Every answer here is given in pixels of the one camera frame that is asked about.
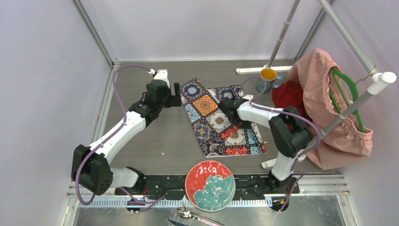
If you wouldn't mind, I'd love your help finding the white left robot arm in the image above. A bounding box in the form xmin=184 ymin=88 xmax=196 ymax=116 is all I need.
xmin=71 ymin=79 xmax=182 ymax=195

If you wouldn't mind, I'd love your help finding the white and grey clothes rack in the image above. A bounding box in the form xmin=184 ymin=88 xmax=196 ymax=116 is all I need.
xmin=236 ymin=0 xmax=397 ymax=168

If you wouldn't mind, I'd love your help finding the metal knife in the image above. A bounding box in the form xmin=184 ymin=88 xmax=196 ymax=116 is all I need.
xmin=166 ymin=219 xmax=189 ymax=226

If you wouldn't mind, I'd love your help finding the colourful patterned placemat cloth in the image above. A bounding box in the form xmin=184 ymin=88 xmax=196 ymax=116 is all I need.
xmin=180 ymin=78 xmax=267 ymax=157

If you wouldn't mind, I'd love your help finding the metal spoon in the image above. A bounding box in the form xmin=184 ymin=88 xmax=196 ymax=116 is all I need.
xmin=176 ymin=208 xmax=225 ymax=226

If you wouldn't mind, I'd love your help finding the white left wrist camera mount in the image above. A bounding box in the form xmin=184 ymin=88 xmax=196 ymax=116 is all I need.
xmin=148 ymin=69 xmax=170 ymax=88

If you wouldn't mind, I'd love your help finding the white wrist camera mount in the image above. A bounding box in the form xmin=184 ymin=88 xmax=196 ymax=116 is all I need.
xmin=238 ymin=90 xmax=254 ymax=101
xmin=148 ymin=69 xmax=170 ymax=88

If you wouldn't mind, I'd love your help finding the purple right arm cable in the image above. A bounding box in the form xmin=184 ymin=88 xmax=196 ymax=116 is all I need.
xmin=238 ymin=76 xmax=322 ymax=213

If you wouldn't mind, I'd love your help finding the blue mug with yellow inside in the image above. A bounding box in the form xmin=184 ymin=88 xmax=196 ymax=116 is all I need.
xmin=256 ymin=68 xmax=283 ymax=93

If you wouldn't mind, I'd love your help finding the pink fabric garment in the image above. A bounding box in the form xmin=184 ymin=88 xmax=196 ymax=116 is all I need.
xmin=288 ymin=48 xmax=373 ymax=170

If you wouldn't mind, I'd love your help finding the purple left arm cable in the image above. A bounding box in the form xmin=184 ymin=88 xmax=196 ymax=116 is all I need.
xmin=74 ymin=65 xmax=166 ymax=213

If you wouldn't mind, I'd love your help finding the red plate with teal flower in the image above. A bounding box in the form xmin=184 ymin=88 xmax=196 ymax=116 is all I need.
xmin=184 ymin=161 xmax=236 ymax=212

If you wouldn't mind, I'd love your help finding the green clothes hanger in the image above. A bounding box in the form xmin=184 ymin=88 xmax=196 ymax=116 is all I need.
xmin=328 ymin=66 xmax=365 ymax=134

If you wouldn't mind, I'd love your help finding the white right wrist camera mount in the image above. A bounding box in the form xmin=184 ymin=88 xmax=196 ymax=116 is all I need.
xmin=238 ymin=90 xmax=254 ymax=101

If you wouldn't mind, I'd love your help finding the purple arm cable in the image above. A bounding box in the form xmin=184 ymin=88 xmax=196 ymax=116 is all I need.
xmin=74 ymin=65 xmax=166 ymax=213
xmin=238 ymin=76 xmax=322 ymax=213

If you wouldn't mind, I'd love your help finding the red cloth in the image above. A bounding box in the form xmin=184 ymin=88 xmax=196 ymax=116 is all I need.
xmin=272 ymin=81 xmax=312 ymax=122

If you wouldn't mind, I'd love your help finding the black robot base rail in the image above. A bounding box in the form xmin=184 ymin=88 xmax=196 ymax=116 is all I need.
xmin=125 ymin=174 xmax=297 ymax=201

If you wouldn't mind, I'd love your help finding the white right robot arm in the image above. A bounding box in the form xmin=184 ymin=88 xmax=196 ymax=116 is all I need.
xmin=218 ymin=97 xmax=313 ymax=193

